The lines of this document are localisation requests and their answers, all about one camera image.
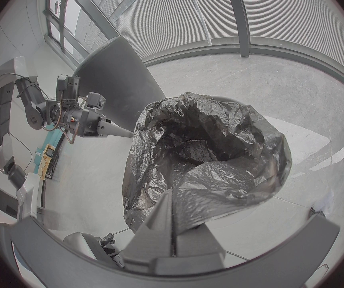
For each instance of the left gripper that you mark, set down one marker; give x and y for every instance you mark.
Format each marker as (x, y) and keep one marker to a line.
(88, 124)

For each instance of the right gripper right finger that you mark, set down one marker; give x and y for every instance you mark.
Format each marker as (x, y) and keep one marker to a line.
(199, 244)

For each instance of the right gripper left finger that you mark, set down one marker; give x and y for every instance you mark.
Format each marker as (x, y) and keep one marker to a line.
(157, 235)

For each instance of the black plastic bag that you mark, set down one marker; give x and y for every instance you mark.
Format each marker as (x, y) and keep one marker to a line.
(220, 148)

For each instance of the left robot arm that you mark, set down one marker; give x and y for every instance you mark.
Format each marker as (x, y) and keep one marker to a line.
(34, 97)

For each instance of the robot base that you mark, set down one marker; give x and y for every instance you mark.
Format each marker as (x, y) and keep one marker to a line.
(79, 244)

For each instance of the dark grey round chair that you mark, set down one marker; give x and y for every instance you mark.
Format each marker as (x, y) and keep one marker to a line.
(115, 79)

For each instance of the crumpled white paper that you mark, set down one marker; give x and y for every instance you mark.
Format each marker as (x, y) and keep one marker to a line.
(326, 201)

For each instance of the window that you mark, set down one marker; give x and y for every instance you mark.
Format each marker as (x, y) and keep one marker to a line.
(241, 25)

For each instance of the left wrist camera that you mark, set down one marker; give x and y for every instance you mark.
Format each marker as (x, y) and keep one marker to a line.
(95, 100)

